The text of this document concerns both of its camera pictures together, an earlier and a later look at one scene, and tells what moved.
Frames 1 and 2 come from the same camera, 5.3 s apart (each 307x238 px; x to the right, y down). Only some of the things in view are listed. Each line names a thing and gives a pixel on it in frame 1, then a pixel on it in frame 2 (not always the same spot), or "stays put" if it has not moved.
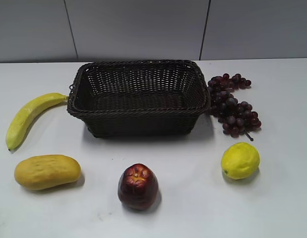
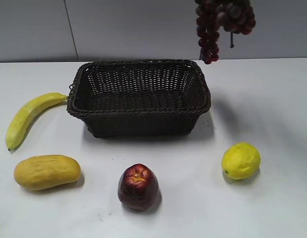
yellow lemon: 240,160 stays put
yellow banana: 26,112 stays put
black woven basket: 140,98 stays put
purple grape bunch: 237,117 -> 235,16
